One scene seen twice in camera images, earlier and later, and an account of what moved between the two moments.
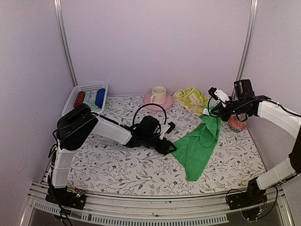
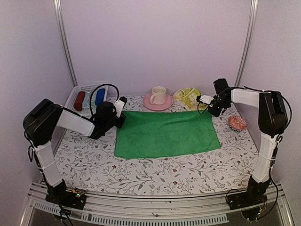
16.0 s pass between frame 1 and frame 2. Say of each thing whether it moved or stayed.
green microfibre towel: moved
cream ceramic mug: stayed
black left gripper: moved
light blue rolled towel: stayed
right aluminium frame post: stayed
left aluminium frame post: stayed
